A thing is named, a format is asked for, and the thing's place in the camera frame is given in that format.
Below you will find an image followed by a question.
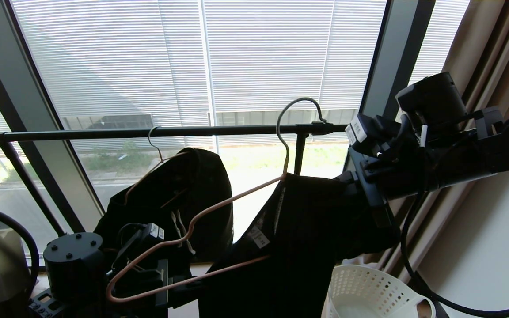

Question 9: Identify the brown curtain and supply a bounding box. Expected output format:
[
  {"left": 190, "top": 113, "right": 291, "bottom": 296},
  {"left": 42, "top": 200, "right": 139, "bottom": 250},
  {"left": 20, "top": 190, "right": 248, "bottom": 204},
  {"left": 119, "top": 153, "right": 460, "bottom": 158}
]
[{"left": 383, "top": 0, "right": 509, "bottom": 283}]

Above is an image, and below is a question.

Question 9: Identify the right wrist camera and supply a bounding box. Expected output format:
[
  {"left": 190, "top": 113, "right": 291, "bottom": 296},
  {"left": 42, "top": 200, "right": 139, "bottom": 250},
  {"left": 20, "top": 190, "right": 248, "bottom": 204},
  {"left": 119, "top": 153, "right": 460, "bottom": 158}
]
[{"left": 345, "top": 114, "right": 414, "bottom": 155}]

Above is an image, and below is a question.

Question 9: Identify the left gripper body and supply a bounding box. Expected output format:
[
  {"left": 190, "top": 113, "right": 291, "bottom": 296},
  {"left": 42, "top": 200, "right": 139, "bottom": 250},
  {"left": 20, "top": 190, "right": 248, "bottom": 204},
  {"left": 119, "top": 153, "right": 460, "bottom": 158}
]
[{"left": 109, "top": 260, "right": 170, "bottom": 318}]

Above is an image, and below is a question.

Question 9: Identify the window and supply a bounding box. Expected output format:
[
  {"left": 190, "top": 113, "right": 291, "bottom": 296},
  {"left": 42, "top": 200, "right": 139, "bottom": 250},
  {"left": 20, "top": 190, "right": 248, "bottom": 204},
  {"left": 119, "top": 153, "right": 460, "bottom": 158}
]
[{"left": 0, "top": 0, "right": 471, "bottom": 261}]

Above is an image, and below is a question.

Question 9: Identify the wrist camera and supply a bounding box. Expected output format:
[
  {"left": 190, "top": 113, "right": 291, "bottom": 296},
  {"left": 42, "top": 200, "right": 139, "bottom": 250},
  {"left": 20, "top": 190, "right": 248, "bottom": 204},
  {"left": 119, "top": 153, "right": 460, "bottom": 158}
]
[
  {"left": 112, "top": 222, "right": 165, "bottom": 270},
  {"left": 345, "top": 114, "right": 414, "bottom": 155}
]

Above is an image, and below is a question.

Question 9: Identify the white laundry basket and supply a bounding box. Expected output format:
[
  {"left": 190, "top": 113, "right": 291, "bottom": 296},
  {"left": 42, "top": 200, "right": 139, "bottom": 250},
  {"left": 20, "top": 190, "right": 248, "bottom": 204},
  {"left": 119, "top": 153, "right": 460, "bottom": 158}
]
[{"left": 325, "top": 264, "right": 436, "bottom": 318}]

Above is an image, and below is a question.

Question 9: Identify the black cable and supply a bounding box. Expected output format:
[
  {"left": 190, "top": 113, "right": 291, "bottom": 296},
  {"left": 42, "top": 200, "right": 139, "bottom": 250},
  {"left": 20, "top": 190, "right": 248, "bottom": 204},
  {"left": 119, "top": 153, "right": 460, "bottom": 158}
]
[
  {"left": 0, "top": 202, "right": 40, "bottom": 303},
  {"left": 399, "top": 177, "right": 509, "bottom": 318},
  {"left": 114, "top": 222, "right": 148, "bottom": 265}
]

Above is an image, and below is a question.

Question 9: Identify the pink clothes hanger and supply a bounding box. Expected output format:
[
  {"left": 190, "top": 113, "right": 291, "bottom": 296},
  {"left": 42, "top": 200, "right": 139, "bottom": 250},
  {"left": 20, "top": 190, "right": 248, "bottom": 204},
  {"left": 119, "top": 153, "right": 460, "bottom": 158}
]
[
  {"left": 106, "top": 97, "right": 328, "bottom": 304},
  {"left": 123, "top": 127, "right": 193, "bottom": 208}
]

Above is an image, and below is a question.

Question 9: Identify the black clothes rack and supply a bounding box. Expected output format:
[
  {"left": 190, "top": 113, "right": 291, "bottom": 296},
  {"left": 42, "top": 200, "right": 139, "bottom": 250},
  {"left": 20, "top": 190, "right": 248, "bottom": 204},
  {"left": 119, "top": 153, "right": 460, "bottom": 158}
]
[{"left": 0, "top": 123, "right": 348, "bottom": 235}]

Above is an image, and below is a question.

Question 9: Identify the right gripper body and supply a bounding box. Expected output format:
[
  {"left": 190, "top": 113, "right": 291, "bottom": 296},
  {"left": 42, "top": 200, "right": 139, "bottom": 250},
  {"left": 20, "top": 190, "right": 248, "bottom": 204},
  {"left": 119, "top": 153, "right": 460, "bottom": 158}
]
[{"left": 347, "top": 146, "right": 500, "bottom": 230}]

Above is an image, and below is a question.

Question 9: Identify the black garment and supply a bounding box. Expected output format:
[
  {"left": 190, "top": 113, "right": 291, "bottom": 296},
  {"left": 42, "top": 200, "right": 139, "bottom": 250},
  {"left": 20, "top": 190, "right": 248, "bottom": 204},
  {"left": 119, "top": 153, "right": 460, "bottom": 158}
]
[
  {"left": 93, "top": 148, "right": 234, "bottom": 265},
  {"left": 197, "top": 172, "right": 401, "bottom": 318}
]

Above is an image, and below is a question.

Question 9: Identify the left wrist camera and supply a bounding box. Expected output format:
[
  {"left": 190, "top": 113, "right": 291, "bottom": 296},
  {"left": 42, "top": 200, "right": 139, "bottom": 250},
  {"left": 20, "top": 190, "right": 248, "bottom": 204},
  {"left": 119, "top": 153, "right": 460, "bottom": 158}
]
[{"left": 112, "top": 222, "right": 165, "bottom": 270}]

